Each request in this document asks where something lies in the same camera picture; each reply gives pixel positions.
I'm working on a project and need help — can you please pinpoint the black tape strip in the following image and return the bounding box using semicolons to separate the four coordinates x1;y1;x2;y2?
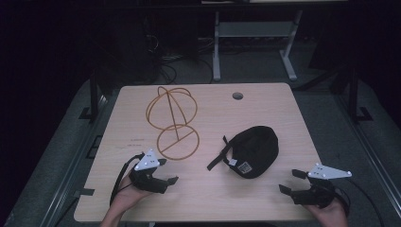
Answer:
73;187;96;199

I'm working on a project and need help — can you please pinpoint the person's right hand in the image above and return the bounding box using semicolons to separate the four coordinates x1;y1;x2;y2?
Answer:
303;198;350;227

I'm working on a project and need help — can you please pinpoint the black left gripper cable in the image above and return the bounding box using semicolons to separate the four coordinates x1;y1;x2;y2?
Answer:
109;152;146;206

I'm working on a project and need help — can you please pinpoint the black upright post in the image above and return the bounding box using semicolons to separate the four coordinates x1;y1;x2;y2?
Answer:
78;67;109;121
346;67;374;123

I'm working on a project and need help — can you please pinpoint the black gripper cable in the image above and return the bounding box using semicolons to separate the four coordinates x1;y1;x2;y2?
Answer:
333;177;385;227
109;152;146;206

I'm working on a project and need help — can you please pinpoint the gold wire hat stand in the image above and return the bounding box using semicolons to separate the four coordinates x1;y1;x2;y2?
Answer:
145;85;201;162

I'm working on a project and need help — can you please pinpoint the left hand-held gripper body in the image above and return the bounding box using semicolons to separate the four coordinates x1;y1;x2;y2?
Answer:
128;148;169;195

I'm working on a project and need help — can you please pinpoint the metal frame rail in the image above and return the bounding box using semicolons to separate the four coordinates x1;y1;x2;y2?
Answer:
39;94;122;227
333;93;401;219

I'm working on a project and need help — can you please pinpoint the person's left hand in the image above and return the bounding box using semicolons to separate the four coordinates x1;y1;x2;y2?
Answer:
109;174;156;218

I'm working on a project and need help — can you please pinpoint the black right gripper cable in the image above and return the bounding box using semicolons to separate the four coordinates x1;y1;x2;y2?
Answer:
333;177;385;227

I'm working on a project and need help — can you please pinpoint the bundle of dark floor cables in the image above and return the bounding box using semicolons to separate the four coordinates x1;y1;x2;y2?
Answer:
143;32;216;85

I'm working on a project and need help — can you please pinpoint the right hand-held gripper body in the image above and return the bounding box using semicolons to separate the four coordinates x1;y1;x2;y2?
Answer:
290;162;353;210

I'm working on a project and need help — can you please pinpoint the black cap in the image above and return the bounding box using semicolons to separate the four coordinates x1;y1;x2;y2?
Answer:
206;125;280;180

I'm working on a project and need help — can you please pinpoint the grey metal stand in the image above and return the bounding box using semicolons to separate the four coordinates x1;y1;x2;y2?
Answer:
212;9;305;83

